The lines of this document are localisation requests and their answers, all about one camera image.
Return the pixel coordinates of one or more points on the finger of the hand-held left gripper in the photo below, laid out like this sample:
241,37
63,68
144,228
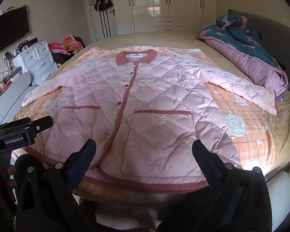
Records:
40,123

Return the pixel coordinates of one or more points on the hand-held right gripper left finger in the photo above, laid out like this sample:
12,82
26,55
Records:
81,160

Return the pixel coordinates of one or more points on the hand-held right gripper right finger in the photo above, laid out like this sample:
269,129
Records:
207,163

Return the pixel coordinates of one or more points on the pink quilted jacket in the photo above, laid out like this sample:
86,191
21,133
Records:
145,106

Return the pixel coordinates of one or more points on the dark clothes pile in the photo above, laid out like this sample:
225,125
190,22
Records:
60,58

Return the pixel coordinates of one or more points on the white oval table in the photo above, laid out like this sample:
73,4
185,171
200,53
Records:
12,94

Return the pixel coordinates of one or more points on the orange checked blanket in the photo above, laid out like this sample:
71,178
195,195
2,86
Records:
246,130

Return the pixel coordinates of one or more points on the white drawer cabinet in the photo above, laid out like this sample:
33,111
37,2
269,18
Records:
38,62

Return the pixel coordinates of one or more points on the white rounded object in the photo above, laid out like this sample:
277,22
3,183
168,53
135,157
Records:
281,193

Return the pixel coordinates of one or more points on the pink printed blanket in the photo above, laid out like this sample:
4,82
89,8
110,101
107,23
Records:
67,44

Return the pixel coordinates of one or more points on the white door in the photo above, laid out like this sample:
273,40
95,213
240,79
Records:
111,24

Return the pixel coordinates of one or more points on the blue floral duvet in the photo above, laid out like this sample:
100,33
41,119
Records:
241,43

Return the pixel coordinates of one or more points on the black striped hanging bag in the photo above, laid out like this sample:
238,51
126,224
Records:
100,3

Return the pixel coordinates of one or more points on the grey headboard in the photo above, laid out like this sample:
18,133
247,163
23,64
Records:
278,41

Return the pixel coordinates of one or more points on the white wardrobe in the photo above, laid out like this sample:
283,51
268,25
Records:
169,2

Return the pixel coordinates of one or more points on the black wall television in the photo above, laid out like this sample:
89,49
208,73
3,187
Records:
7,31

